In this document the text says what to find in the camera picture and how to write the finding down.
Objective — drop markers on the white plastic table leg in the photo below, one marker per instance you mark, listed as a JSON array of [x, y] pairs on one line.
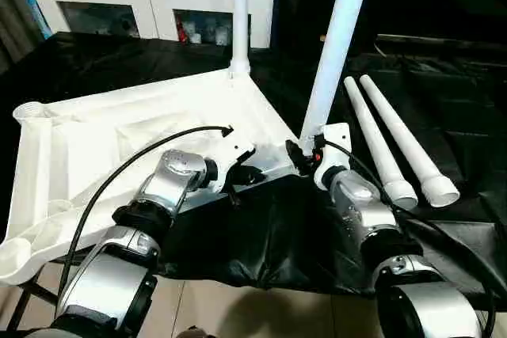
[[376, 144], [240, 9], [404, 140], [336, 37]]

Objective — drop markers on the white plastic table top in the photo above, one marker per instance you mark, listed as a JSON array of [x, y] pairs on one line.
[[99, 136]]

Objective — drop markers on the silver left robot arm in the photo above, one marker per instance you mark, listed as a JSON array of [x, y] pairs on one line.
[[166, 187]]

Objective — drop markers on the black glossy mat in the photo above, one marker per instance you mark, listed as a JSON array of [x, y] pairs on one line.
[[269, 235]]

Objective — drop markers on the small red box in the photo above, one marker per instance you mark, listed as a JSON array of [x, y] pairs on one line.
[[183, 32]]

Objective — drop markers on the grey robot torso front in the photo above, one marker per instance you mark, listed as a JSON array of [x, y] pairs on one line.
[[192, 333]]

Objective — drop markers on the black folding stand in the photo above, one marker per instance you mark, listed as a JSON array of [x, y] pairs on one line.
[[31, 302]]

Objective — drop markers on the grey curtain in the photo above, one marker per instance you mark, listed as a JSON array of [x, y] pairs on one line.
[[17, 25]]

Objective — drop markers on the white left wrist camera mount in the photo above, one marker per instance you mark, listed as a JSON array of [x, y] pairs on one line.
[[233, 156]]

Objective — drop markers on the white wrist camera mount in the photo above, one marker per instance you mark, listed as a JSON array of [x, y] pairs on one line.
[[233, 156], [334, 140]]

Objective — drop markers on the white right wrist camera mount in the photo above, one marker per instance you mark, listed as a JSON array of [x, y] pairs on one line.
[[334, 140]]

